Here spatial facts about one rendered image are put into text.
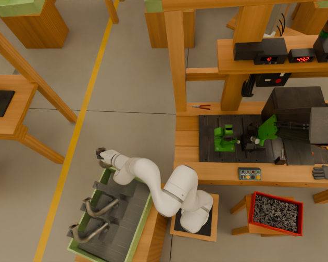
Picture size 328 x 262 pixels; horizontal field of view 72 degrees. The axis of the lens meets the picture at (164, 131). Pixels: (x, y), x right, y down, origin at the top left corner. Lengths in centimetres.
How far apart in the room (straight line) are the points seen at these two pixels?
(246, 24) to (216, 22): 281
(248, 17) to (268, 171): 107
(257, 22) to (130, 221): 151
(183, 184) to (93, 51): 339
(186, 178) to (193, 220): 39
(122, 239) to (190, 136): 93
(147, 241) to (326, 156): 145
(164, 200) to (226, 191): 180
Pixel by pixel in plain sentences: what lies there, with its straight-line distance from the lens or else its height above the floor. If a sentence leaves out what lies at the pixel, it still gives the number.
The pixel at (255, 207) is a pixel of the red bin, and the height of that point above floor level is 88.
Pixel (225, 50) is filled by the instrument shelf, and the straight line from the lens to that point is 151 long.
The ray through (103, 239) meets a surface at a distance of 178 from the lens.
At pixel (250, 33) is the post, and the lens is 140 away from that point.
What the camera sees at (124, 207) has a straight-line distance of 180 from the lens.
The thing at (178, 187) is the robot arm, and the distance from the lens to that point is 93.
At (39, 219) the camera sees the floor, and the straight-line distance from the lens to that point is 313.
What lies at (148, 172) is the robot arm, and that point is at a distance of 93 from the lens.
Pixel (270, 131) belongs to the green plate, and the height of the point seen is 121.
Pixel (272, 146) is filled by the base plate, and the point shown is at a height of 90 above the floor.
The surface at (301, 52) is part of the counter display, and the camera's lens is 152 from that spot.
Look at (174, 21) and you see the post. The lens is 131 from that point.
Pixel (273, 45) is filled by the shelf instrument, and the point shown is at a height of 161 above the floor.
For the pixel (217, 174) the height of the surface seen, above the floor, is 90.
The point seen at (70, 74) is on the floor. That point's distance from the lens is 392.
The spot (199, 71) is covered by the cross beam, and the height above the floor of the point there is 127.
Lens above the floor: 260
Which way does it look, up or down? 63 degrees down
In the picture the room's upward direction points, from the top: 14 degrees counter-clockwise
